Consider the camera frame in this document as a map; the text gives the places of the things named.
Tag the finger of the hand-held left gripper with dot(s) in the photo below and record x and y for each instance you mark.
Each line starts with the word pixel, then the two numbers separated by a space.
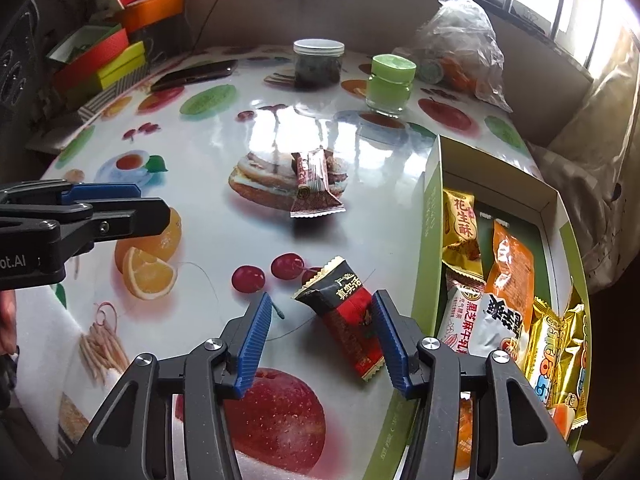
pixel 105 191
pixel 130 217

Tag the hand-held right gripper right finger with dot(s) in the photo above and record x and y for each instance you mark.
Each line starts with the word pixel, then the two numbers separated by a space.
pixel 392 345

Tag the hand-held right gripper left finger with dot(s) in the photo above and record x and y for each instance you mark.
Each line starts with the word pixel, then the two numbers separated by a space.
pixel 255 340

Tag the black and red candy packet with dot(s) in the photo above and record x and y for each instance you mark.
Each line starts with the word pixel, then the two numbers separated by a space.
pixel 350 325

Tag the white and red candy packet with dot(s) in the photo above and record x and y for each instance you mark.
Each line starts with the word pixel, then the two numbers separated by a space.
pixel 462 320

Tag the orange and white snack packet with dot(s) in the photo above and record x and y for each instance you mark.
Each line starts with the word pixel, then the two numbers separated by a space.
pixel 510 270

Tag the green and white cardboard box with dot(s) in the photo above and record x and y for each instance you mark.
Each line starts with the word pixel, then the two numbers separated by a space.
pixel 430 210

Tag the long gold snack bar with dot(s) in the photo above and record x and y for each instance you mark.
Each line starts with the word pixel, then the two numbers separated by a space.
pixel 545 355
pixel 575 360

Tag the person's left hand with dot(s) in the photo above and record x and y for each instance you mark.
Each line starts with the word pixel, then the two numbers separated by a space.
pixel 7 320

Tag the white foam sheet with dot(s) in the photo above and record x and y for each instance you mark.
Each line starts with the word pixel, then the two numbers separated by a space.
pixel 42 330

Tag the striped box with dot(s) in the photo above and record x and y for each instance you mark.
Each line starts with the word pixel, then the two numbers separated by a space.
pixel 100 100

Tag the yellow-green box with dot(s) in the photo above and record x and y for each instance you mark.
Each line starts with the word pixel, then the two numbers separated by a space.
pixel 125 65

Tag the red box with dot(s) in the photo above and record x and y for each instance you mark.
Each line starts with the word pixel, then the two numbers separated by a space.
pixel 90 57

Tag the black phone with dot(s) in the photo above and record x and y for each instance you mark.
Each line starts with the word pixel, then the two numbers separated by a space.
pixel 195 75

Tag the black speaker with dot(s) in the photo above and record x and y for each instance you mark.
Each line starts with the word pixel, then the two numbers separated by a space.
pixel 20 50

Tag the dark red candy packet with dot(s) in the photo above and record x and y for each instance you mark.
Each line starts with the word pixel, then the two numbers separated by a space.
pixel 315 185

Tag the orange box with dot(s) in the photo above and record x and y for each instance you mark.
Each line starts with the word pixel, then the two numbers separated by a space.
pixel 150 10

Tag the clear jar with black lid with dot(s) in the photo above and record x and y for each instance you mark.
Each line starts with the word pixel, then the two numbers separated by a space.
pixel 318 62

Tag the green jar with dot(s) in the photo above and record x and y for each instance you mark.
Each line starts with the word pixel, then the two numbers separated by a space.
pixel 390 85

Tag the beige curtain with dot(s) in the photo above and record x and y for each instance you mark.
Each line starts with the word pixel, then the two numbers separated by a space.
pixel 600 160

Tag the clear plastic bag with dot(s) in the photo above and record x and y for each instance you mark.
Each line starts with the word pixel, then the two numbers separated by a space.
pixel 460 50

